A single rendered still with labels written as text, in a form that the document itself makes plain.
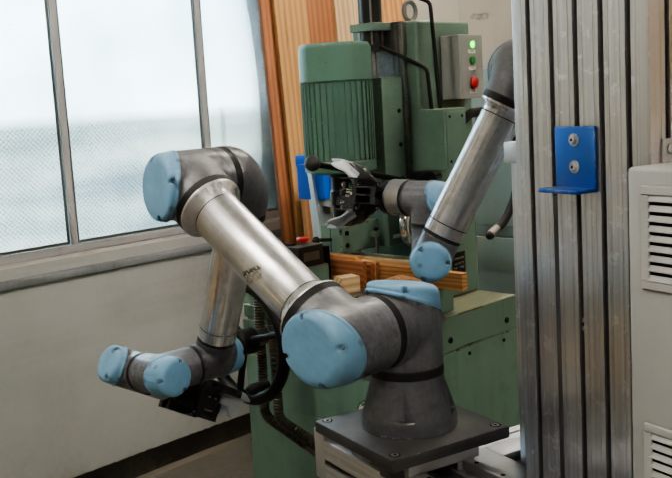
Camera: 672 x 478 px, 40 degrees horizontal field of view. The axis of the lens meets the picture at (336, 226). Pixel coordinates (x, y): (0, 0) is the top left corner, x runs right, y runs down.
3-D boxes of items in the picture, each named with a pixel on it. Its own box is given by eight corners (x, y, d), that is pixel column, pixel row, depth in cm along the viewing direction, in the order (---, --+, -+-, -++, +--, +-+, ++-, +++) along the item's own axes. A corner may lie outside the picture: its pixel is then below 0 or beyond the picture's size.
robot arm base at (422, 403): (477, 424, 145) (474, 363, 144) (398, 447, 138) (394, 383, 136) (419, 401, 158) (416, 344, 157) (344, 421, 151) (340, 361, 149)
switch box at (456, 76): (442, 100, 237) (439, 36, 235) (465, 98, 244) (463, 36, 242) (461, 99, 233) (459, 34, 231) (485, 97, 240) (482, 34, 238)
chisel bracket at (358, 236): (321, 258, 230) (319, 224, 229) (360, 250, 240) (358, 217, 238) (343, 261, 224) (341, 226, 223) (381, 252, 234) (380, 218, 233)
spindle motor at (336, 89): (290, 175, 228) (282, 46, 224) (340, 168, 240) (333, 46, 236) (342, 176, 216) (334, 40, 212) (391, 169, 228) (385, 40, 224)
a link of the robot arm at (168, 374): (205, 347, 175) (172, 343, 183) (155, 361, 167) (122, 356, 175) (210, 388, 176) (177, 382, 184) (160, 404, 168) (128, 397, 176)
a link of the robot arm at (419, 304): (460, 359, 147) (457, 275, 145) (404, 381, 137) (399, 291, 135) (403, 348, 155) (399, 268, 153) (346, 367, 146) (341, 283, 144)
